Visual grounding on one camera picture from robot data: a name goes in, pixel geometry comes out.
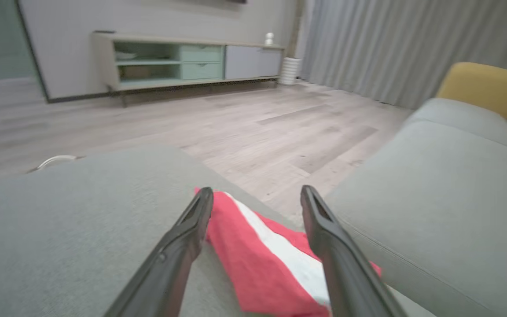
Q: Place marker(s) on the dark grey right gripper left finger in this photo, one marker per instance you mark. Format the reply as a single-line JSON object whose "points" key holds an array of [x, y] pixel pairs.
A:
{"points": [[165, 273]]}

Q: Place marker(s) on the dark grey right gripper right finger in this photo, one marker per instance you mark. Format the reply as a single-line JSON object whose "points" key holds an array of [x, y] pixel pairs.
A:
{"points": [[350, 277]]}

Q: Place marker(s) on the red and white garment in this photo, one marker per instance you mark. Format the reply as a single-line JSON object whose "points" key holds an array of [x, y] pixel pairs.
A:
{"points": [[258, 268]]}

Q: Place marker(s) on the grey sofa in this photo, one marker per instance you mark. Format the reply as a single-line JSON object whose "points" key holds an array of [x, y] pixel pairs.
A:
{"points": [[68, 229]]}

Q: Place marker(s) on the medium grey sofa seat cushion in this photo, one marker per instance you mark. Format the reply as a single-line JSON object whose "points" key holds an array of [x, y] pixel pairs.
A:
{"points": [[447, 211]]}

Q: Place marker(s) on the small grey sofa seat cushion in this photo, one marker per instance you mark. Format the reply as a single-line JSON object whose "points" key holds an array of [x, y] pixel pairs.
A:
{"points": [[460, 119]]}

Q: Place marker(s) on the low wooden tv cabinet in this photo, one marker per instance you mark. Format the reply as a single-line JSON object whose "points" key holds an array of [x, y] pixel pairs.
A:
{"points": [[200, 61]]}

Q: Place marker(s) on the white ribbed plant pot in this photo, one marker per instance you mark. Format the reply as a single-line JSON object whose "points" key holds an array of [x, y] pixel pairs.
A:
{"points": [[289, 71]]}

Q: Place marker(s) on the white bowl on shelf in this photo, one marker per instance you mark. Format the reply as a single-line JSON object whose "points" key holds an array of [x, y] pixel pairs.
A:
{"points": [[125, 56]]}

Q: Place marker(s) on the yellow cushion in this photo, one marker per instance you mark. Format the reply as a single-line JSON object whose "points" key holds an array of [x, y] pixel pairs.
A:
{"points": [[478, 83]]}

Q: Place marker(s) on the grey pleated curtain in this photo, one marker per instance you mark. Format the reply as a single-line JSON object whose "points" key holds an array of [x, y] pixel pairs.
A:
{"points": [[412, 44]]}

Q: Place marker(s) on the small white figurine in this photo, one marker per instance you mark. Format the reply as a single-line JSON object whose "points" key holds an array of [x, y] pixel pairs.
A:
{"points": [[269, 38]]}

